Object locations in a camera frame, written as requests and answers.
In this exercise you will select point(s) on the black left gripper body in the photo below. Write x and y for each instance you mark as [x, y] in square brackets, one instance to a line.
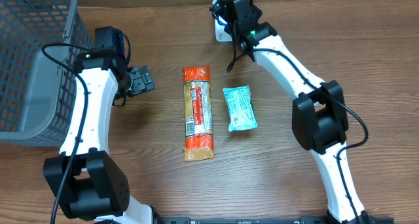
[140, 81]

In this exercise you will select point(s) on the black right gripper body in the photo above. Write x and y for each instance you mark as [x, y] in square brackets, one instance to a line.
[231, 29]

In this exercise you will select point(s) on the orange spaghetti package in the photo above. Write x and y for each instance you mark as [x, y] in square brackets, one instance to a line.
[199, 143]

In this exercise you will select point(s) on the teal tissue pack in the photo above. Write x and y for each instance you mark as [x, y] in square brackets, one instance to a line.
[240, 108]

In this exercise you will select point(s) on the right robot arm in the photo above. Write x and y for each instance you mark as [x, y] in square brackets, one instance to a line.
[319, 114]

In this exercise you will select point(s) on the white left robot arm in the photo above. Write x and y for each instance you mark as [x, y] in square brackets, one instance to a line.
[86, 181]

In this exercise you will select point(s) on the white barcode scanner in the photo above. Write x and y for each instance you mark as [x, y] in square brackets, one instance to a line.
[220, 33]

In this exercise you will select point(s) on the grey plastic basket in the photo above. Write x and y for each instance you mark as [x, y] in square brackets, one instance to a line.
[37, 95]

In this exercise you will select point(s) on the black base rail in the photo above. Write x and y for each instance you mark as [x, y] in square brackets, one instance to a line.
[301, 220]

